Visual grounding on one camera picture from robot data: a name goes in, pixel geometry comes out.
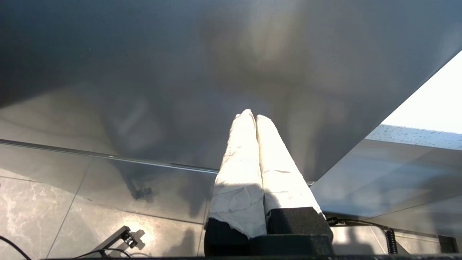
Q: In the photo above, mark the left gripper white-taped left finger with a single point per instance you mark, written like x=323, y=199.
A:
x=238, y=173

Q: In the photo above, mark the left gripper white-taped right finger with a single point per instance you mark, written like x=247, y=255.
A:
x=281, y=180

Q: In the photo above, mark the grey base cabinet front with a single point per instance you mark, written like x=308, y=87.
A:
x=397, y=180

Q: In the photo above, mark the tall fridge with grey front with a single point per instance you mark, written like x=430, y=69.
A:
x=144, y=72

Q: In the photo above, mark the black floor block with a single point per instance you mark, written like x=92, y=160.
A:
x=447, y=245

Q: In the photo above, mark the small black metal bracket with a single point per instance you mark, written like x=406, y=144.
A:
x=124, y=234

